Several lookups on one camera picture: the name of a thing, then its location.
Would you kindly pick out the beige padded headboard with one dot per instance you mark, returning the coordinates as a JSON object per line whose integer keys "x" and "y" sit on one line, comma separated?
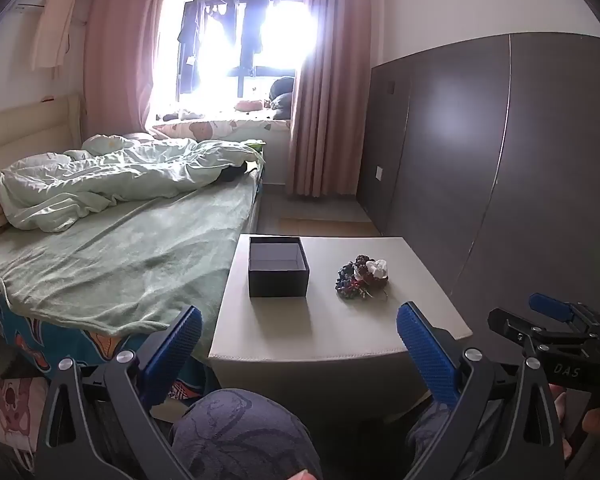
{"x": 25, "y": 130}

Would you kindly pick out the beige hanging cloth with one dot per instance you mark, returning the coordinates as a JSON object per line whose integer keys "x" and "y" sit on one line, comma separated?
{"x": 52, "y": 25}

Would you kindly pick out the pile of jewelry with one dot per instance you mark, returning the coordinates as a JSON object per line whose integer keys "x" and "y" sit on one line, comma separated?
{"x": 362, "y": 275}

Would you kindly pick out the bright green item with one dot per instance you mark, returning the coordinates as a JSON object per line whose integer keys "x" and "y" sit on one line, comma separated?
{"x": 257, "y": 146}

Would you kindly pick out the green bed blanket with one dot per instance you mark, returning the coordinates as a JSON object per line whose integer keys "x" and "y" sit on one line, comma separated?
{"x": 120, "y": 265}

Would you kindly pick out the person's left leg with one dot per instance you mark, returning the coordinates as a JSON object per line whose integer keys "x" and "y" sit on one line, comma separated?
{"x": 240, "y": 435}

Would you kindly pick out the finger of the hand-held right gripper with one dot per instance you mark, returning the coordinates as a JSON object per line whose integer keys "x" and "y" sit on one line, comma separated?
{"x": 510, "y": 327}
{"x": 550, "y": 306}

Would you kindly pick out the dark wall switch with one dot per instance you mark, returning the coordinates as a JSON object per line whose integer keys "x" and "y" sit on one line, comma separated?
{"x": 391, "y": 87}

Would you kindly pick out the small beige table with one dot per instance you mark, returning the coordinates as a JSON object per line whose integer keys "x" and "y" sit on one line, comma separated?
{"x": 290, "y": 327}

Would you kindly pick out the pink curtain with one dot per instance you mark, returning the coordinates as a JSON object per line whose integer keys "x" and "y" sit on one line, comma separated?
{"x": 325, "y": 110}
{"x": 117, "y": 60}

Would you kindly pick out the pink bear print cushion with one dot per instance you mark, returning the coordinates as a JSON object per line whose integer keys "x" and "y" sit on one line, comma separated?
{"x": 17, "y": 405}

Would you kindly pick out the small pink cushion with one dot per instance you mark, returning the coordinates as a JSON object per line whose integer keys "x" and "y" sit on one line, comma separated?
{"x": 249, "y": 106}

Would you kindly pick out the black box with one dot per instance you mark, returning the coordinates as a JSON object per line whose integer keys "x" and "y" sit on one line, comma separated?
{"x": 278, "y": 280}

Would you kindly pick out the person's right leg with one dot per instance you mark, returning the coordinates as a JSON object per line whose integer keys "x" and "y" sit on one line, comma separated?
{"x": 422, "y": 440}

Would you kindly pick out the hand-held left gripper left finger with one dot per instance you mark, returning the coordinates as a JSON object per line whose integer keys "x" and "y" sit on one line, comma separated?
{"x": 177, "y": 355}

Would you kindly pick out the flat cardboard sheet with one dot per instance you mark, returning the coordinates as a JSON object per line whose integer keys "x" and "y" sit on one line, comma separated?
{"x": 325, "y": 226}

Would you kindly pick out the window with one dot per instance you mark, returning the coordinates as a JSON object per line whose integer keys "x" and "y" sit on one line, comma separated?
{"x": 220, "y": 65}

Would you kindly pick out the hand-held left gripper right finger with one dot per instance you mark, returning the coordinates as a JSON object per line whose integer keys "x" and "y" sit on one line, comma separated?
{"x": 427, "y": 355}

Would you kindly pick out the light green quilt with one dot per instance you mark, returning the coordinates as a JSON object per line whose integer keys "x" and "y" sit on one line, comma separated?
{"x": 110, "y": 180}

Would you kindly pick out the dark grey pillow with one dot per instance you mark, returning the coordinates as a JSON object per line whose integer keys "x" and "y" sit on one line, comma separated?
{"x": 282, "y": 97}

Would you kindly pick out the person's leg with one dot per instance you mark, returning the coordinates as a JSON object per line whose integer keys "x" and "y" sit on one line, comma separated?
{"x": 240, "y": 435}
{"x": 422, "y": 440}

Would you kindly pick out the dark brown wall panel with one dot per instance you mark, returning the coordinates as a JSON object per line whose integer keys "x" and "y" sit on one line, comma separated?
{"x": 480, "y": 170}

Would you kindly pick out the floral window seat cushion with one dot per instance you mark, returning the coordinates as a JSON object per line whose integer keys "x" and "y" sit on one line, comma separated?
{"x": 220, "y": 130}

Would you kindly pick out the blue cartoon print bed sheet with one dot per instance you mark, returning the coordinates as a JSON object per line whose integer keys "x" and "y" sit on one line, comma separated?
{"x": 25, "y": 332}

